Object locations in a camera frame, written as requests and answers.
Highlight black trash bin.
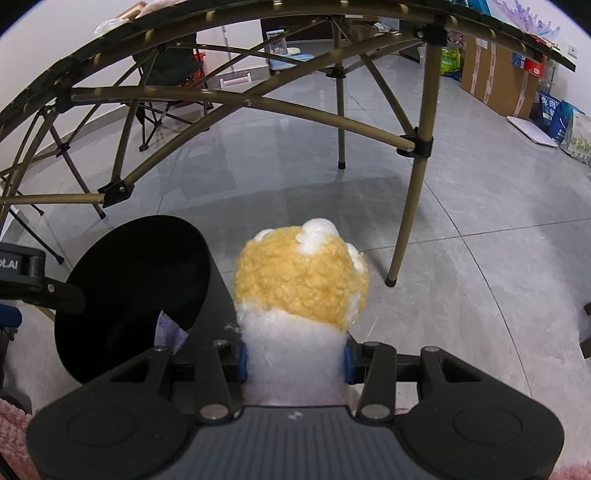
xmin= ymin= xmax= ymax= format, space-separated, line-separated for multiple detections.
xmin=54 ymin=215 xmax=238 ymax=384

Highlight yellow white plush toy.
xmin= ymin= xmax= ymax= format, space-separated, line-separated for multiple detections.
xmin=235 ymin=218 xmax=370 ymax=408

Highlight purple knitted cloth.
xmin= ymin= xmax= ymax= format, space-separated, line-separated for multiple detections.
xmin=154 ymin=311 xmax=188 ymax=355

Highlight pink fuzzy sleeve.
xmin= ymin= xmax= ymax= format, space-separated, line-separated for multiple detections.
xmin=0 ymin=399 xmax=40 ymax=480

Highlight cardboard boxes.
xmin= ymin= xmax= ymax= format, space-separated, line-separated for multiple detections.
xmin=460 ymin=37 xmax=539 ymax=119

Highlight folding camping table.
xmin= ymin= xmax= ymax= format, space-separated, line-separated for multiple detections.
xmin=1 ymin=1 xmax=575 ymax=286

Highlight black folding chair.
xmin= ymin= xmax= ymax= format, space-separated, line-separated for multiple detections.
xmin=132 ymin=34 xmax=205 ymax=152

